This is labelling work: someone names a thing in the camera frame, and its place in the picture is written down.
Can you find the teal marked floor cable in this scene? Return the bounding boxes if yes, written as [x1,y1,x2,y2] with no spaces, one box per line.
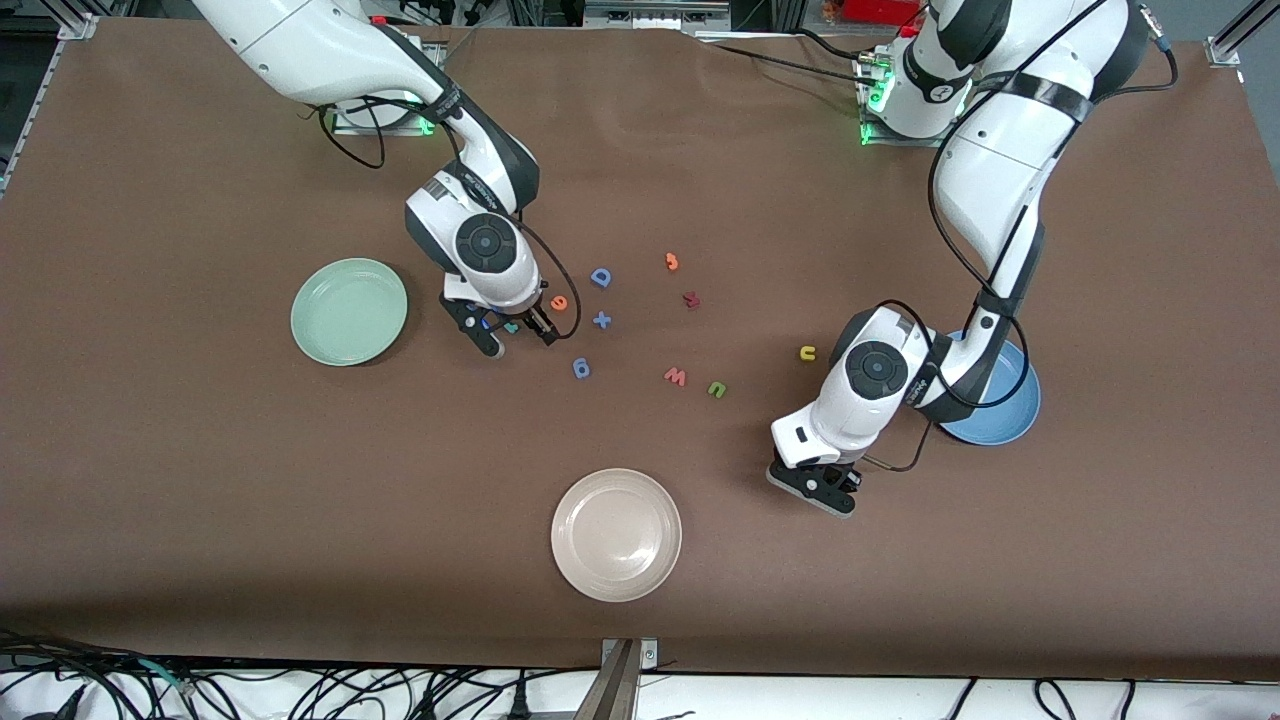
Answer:
[130,655,196,701]

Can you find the black cable on table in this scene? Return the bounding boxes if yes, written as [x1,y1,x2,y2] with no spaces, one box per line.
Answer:
[700,28,886,86]

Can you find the red box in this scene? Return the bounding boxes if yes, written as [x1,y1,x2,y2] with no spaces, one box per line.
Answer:
[843,0,923,26]

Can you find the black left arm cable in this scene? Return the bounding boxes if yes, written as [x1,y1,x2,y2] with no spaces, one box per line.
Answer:
[860,5,1181,473]

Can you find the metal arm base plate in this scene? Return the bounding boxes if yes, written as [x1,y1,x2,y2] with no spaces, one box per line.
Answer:
[330,95,443,137]
[860,55,946,149]

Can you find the pale green plate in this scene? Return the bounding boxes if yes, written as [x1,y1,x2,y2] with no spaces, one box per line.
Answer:
[290,258,410,367]

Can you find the beige plate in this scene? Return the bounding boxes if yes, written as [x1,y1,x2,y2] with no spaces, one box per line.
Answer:
[550,468,683,603]

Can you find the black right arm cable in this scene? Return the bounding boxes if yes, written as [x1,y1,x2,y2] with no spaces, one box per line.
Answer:
[318,95,583,341]

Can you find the blue plate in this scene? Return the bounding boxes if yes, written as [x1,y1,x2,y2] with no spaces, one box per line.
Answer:
[938,335,1042,446]

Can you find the aluminium frame profile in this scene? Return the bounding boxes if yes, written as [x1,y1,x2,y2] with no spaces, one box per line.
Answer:
[1205,0,1280,69]
[0,12,101,196]

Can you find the metal table bracket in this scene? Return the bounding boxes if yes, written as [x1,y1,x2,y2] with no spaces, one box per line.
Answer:
[575,638,659,720]

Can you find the grey metal rail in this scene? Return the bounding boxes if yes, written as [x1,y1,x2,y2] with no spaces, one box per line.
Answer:
[583,0,733,31]

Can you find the brown table cover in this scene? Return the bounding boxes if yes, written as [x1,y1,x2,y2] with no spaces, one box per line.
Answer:
[0,18,1280,681]

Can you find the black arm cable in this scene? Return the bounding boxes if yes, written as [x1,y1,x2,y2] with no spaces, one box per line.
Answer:
[318,95,583,341]
[860,5,1181,473]

